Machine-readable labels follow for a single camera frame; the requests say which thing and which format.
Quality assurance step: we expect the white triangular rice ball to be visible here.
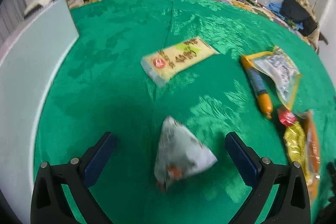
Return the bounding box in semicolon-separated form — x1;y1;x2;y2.
154;116;218;191

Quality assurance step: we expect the pale yellow snack bar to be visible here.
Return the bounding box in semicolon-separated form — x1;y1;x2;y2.
141;36;218;87

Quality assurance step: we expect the yellow red snack pouch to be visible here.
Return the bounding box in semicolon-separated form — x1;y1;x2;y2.
277;108;306;165

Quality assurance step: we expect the orange snack packet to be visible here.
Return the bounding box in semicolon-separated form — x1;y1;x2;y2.
299;110;321;203

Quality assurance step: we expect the orange sausage stick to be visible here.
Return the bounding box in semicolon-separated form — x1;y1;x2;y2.
240;55;273;119

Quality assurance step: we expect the clear yellow-edged snack pouch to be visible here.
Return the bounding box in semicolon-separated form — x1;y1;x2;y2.
245;46;301;110

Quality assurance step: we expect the green patterned bed cover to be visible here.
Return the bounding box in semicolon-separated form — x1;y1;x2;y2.
34;0;335;223

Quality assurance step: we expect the white storage box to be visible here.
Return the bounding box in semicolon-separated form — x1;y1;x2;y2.
1;0;79;223

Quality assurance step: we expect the black bag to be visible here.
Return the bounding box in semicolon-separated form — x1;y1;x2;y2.
280;0;318;36

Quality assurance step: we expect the blue cloth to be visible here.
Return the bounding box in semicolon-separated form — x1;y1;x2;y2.
267;2;282;16

